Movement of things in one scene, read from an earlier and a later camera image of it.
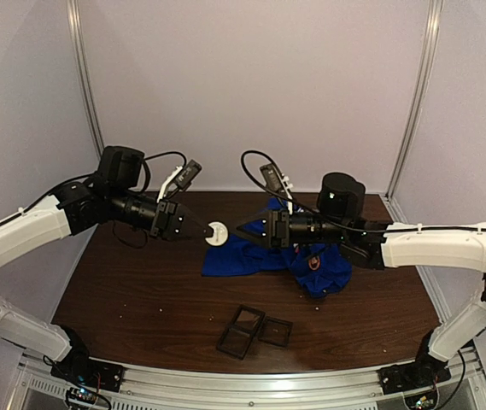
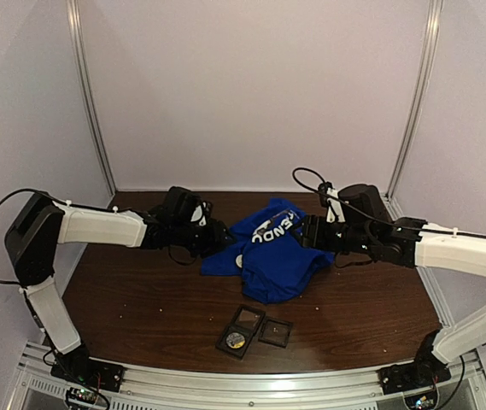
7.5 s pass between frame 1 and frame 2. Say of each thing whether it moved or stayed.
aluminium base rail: stayed
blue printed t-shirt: moved
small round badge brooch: moved
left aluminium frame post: stayed
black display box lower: stayed
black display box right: stayed
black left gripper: moved
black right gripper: moved
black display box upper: stayed
